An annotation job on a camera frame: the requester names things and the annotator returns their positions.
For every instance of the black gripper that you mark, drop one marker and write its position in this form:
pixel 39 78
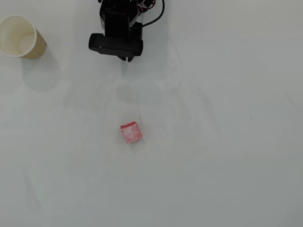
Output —
pixel 127 58

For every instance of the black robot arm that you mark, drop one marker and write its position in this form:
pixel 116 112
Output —
pixel 118 4

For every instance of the beige paper cup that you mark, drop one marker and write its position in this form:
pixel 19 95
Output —
pixel 35 47

